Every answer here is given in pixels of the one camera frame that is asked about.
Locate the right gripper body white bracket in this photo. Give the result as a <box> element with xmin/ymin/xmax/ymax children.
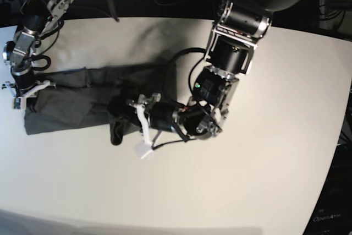
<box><xmin>1</xmin><ymin>72</ymin><xmax>56</xmax><ymax>98</ymax></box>

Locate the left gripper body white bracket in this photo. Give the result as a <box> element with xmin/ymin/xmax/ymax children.
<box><xmin>128</xmin><ymin>93</ymin><xmax>184</xmax><ymax>147</ymax></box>

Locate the grey T-shirt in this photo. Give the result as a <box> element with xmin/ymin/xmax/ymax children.
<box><xmin>24</xmin><ymin>64</ymin><xmax>177</xmax><ymax>146</ymax></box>

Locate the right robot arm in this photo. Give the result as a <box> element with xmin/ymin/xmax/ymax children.
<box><xmin>2</xmin><ymin>0</ymin><xmax>74</xmax><ymax>110</ymax></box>

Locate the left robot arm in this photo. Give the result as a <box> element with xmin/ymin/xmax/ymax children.
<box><xmin>108</xmin><ymin>0</ymin><xmax>300</xmax><ymax>150</ymax></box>

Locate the black OpenArm box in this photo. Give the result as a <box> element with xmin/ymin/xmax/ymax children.
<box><xmin>304</xmin><ymin>144</ymin><xmax>351</xmax><ymax>234</ymax></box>

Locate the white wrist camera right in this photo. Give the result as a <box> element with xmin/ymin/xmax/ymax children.
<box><xmin>12</xmin><ymin>97</ymin><xmax>27</xmax><ymax>110</ymax></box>

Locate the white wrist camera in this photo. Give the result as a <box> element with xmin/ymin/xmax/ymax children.
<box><xmin>134</xmin><ymin>141</ymin><xmax>156</xmax><ymax>160</ymax></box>
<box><xmin>12</xmin><ymin>97</ymin><xmax>27</xmax><ymax>110</ymax></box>

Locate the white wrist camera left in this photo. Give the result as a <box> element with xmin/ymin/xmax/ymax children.
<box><xmin>134</xmin><ymin>141</ymin><xmax>156</xmax><ymax>160</ymax></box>

